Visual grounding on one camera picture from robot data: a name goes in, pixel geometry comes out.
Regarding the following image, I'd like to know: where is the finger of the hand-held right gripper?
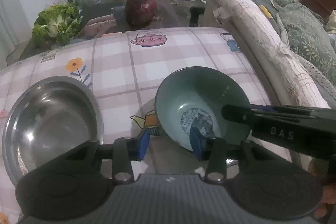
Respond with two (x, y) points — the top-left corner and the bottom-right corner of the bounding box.
(251, 105), (280, 113)
(221, 104), (256, 125)

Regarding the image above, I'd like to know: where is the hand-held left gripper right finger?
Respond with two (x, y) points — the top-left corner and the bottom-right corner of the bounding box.
(189, 128), (311, 184)

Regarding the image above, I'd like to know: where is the checked printed tablecloth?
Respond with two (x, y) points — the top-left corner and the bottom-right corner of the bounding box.
(0, 27), (292, 224)

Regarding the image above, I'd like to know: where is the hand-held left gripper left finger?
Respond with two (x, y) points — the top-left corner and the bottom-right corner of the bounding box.
(51, 128), (151, 186)

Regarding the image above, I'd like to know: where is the person's right hand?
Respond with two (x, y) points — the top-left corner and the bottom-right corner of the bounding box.
(308, 157), (336, 224)

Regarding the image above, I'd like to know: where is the white stitched blanket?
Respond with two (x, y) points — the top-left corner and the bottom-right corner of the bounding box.
(198, 0), (332, 109)

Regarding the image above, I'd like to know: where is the green ceramic bowl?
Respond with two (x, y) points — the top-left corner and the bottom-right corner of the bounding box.
(155, 67), (253, 154)

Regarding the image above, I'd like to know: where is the steel bowl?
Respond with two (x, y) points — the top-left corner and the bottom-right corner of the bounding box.
(2, 76), (104, 180)

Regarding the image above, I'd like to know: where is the yellow clip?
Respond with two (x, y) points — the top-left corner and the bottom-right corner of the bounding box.
(259, 5), (272, 18)

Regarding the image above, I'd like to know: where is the green leafy lettuce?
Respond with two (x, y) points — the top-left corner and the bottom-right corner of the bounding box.
(31, 2), (83, 45)

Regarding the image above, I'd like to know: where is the white paper tag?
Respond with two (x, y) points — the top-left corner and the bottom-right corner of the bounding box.
(213, 7), (232, 23)

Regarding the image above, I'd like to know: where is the dark low table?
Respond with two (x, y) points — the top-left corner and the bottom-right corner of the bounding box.
(7, 0), (208, 62)

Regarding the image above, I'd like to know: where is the red cabbage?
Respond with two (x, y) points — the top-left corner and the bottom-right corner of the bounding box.
(124, 0), (159, 27)

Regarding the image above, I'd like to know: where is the green leaf print pillow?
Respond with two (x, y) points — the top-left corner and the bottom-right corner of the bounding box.
(275, 0), (336, 98)

